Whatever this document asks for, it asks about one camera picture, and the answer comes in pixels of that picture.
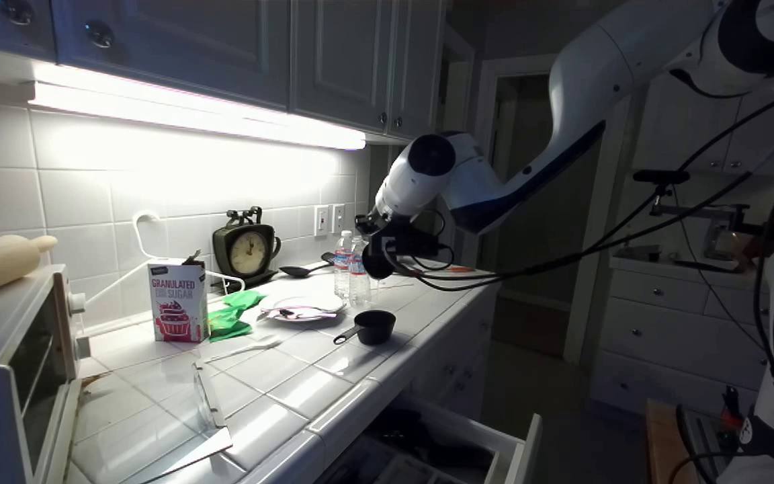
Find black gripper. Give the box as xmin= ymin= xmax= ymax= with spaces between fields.
xmin=356 ymin=210 xmax=444 ymax=259

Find small black measuring scoop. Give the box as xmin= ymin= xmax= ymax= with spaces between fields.
xmin=364 ymin=239 xmax=396 ymax=281

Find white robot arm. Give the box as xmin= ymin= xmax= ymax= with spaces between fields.
xmin=358 ymin=0 xmax=774 ymax=281

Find clear water bottle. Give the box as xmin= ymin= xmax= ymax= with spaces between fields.
xmin=334 ymin=232 xmax=371 ymax=304

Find black ladle spoon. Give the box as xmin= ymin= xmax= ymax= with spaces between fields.
xmin=281 ymin=262 xmax=332 ymax=281

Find white plate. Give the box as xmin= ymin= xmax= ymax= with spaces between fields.
xmin=262 ymin=298 xmax=344 ymax=325

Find white lower kitchen cabinets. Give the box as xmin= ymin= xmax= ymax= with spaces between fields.
xmin=247 ymin=288 xmax=494 ymax=484

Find black vintage clock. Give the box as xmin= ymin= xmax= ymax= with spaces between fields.
xmin=212 ymin=207 xmax=283 ymax=288

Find upper kitchen cabinets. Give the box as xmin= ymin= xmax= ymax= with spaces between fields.
xmin=0 ymin=0 xmax=446 ymax=142

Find white plastic spoon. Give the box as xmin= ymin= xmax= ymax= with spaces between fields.
xmin=193 ymin=339 xmax=281 ymax=368

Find green cloth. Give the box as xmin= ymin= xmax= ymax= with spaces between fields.
xmin=208 ymin=290 xmax=262 ymax=339

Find open white cutlery drawer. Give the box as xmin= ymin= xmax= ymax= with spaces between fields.
xmin=315 ymin=398 xmax=543 ymax=484

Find pink white carton box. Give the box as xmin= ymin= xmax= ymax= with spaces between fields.
xmin=149 ymin=263 xmax=208 ymax=344

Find white dresser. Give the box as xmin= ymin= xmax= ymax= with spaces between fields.
xmin=592 ymin=259 xmax=767 ymax=415

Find under cabinet light bar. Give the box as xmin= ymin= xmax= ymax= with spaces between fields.
xmin=25 ymin=62 xmax=365 ymax=152

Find silver toaster oven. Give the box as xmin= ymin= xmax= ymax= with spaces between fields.
xmin=0 ymin=266 xmax=80 ymax=484

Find white wall outlets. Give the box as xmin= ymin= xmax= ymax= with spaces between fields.
xmin=315 ymin=206 xmax=344 ymax=239

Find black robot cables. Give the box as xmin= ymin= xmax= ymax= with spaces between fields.
xmin=376 ymin=78 xmax=774 ymax=484

